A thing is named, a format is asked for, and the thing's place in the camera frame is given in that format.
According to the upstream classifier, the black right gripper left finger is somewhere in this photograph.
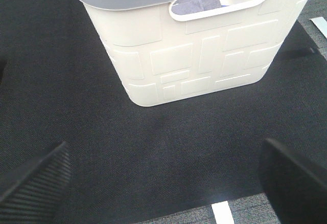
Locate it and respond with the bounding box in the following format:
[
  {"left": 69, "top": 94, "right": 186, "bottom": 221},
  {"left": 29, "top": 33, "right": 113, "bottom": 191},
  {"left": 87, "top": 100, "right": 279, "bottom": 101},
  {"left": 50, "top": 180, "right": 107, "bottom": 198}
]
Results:
[{"left": 1, "top": 142, "right": 72, "bottom": 223}]

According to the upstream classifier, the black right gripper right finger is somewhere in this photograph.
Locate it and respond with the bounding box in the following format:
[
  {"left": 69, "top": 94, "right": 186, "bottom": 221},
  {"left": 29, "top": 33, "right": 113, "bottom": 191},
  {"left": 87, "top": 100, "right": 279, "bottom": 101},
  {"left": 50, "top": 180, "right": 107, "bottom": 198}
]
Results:
[{"left": 258, "top": 138, "right": 326, "bottom": 223}]

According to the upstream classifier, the black fabric table cover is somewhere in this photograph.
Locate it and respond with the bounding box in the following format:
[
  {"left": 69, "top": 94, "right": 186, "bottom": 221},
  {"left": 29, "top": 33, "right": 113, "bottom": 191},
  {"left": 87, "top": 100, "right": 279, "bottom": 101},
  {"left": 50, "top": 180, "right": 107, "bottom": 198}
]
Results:
[{"left": 1, "top": 0, "right": 326, "bottom": 223}]

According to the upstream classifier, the cream plastic laundry basket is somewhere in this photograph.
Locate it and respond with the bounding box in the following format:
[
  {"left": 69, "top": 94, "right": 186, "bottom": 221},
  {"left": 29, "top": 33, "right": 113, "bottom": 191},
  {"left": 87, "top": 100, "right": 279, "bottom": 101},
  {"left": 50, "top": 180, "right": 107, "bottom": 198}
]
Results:
[{"left": 79, "top": 0, "right": 308, "bottom": 107}]

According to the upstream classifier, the purple towel in basket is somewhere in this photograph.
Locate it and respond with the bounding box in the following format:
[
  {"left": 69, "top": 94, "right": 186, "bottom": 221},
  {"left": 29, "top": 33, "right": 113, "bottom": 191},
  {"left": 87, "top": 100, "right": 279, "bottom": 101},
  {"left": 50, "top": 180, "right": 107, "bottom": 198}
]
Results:
[{"left": 172, "top": 0, "right": 222, "bottom": 15}]

